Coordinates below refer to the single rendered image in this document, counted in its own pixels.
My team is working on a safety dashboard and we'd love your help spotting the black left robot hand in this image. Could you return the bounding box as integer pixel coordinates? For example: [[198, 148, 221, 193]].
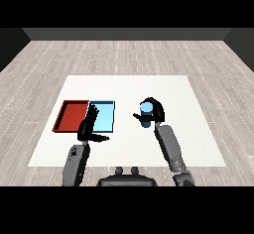
[[76, 103, 110, 143]]

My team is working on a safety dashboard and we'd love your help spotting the red shallow open box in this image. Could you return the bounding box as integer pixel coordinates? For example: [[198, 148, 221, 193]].
[[52, 99, 90, 134]]

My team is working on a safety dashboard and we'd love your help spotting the small blue can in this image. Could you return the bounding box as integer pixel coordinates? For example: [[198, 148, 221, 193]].
[[139, 101, 155, 129]]

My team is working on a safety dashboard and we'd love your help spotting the light blue shallow open box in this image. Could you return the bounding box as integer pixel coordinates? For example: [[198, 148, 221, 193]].
[[84, 100, 116, 134]]

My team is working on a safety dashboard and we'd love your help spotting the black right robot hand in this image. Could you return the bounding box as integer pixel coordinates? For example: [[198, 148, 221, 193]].
[[132, 96, 166, 124]]

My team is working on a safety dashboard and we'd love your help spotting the dark grey robot body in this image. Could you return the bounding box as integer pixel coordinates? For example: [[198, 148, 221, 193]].
[[96, 167, 159, 187]]

